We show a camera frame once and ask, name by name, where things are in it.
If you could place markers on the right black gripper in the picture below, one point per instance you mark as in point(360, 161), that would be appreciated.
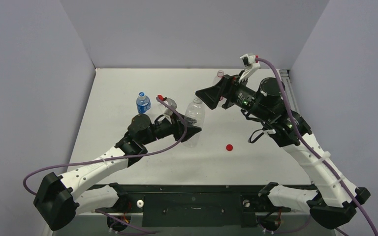
point(226, 90)

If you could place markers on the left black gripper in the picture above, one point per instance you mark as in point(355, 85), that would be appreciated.
point(176, 126)

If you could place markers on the red label water bottle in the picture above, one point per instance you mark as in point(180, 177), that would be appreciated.
point(218, 77)

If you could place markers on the clear plastic bottle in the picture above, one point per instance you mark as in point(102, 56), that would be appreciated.
point(195, 115)

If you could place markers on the blue label water bottle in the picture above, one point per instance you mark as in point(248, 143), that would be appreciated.
point(143, 104)

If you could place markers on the red bottle cap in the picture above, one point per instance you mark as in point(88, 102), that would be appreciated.
point(229, 147)

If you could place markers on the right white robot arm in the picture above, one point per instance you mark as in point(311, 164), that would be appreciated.
point(333, 201)

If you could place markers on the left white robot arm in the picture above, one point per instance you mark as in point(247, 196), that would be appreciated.
point(61, 197)

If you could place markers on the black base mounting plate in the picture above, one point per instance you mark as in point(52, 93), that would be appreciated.
point(180, 205)

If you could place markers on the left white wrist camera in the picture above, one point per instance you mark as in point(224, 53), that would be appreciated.
point(165, 109)

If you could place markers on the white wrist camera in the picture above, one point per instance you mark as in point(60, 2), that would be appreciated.
point(251, 64)
point(165, 109)

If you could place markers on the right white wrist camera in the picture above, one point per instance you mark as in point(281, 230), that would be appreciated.
point(251, 64)

